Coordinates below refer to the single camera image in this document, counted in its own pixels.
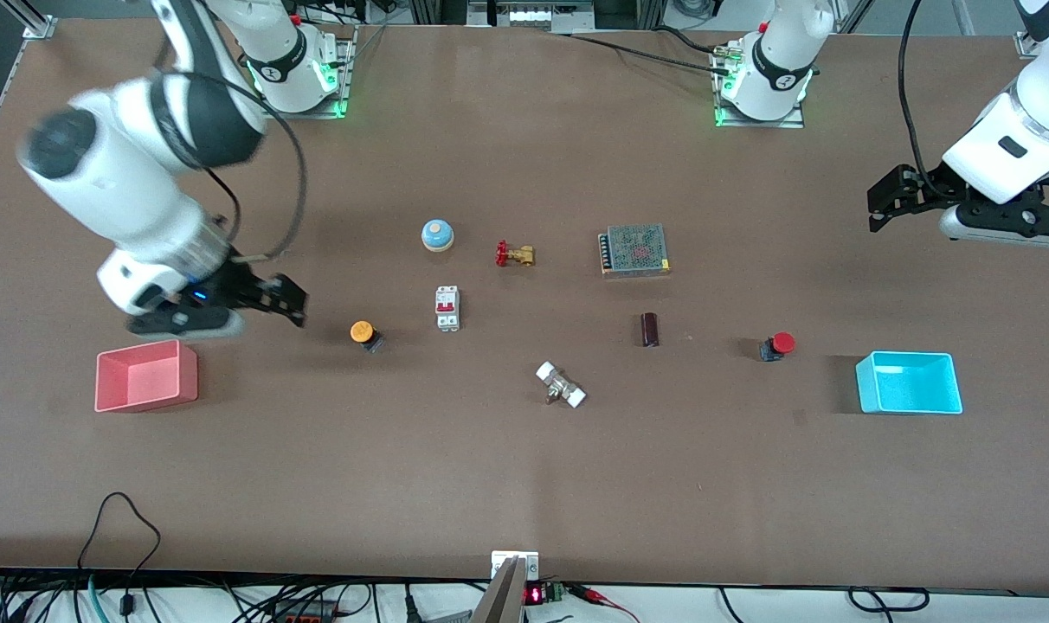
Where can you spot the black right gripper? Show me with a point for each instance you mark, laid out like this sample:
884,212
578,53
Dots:
237,284

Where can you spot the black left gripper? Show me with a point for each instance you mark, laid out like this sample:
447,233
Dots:
929,187

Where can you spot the yellow push button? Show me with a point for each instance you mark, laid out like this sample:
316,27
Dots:
362,331

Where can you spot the red push button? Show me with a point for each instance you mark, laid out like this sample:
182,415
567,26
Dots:
781,343

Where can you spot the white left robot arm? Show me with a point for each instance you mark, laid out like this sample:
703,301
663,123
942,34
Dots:
1022,130

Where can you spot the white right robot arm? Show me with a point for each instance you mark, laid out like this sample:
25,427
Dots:
118,190

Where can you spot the pink plastic bin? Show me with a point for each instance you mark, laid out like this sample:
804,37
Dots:
144,381

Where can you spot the white circuit breaker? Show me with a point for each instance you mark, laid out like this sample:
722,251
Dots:
447,308

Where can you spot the blue call bell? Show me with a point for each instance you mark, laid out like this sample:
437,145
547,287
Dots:
437,234

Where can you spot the cyan plastic bin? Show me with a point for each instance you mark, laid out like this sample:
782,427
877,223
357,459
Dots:
910,389

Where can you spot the metal mesh power supply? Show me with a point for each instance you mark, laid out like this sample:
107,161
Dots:
634,249

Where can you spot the dark brown cylindrical capacitor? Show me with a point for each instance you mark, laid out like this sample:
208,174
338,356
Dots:
650,330

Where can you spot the white capped metal fitting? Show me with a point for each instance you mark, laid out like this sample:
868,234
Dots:
560,385

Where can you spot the red digit display module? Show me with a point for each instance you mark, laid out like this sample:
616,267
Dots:
542,594

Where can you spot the red alligator clip lead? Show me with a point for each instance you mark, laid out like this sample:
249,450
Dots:
607,599

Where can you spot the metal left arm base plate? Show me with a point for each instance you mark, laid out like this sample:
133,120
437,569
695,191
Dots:
762,123

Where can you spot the aluminium corner bracket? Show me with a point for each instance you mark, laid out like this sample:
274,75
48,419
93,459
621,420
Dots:
1031,43
40,28

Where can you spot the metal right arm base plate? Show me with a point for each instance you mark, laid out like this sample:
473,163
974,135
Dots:
338,82

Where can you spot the white mounting bracket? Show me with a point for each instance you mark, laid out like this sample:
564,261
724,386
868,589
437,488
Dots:
529,564

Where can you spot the grey aluminium camera post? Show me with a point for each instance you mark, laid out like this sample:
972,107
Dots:
500,597

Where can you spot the aluminium frame rack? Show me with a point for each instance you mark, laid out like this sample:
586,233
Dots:
533,13

